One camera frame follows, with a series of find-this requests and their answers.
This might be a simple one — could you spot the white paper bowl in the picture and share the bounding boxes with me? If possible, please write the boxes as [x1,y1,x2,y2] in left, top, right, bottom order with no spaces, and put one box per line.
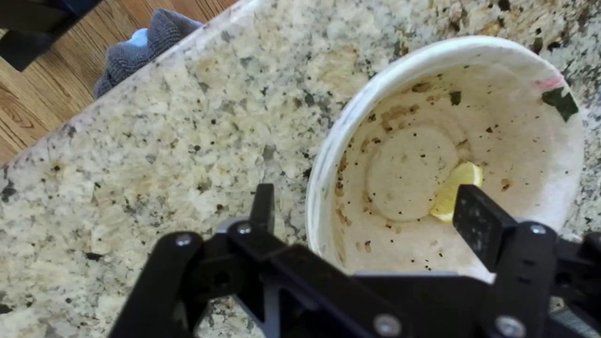
[306,36,586,284]

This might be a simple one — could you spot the grey knitted cloth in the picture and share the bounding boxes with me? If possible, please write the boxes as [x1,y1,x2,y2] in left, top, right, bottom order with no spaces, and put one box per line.
[93,8,203,100]

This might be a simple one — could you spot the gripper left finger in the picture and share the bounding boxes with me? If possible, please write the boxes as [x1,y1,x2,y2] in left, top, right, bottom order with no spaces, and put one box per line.
[109,183,404,338]

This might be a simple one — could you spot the lemon wedge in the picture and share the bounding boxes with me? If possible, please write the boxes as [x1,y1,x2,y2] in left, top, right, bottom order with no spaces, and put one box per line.
[430,161,484,223]

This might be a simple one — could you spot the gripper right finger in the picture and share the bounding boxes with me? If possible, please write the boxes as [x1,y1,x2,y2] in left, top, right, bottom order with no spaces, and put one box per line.
[452,184,601,338]

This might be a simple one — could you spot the dark furniture piece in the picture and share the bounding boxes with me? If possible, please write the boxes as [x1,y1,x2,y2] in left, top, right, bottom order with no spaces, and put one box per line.
[0,0,101,72]

